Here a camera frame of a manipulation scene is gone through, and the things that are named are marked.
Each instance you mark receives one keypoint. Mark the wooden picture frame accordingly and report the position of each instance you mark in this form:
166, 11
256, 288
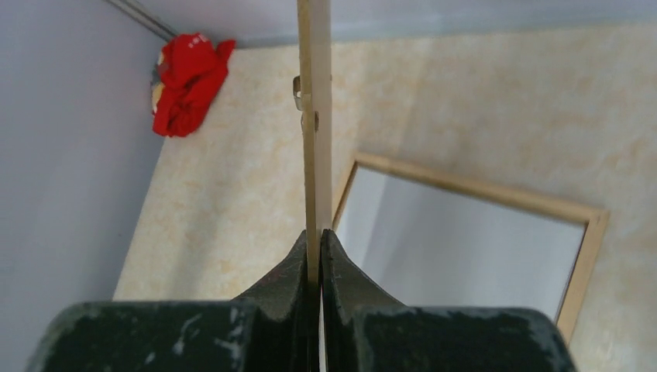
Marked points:
594, 220

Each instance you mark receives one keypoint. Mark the brown cardboard backing board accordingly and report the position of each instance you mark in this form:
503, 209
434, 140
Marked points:
314, 41

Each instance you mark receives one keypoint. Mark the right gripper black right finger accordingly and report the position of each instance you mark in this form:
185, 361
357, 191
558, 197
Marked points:
367, 329

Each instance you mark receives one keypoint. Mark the red cloth doll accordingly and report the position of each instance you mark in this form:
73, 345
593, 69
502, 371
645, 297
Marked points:
189, 73

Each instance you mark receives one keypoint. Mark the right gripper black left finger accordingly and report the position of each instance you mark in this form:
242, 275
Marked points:
265, 328

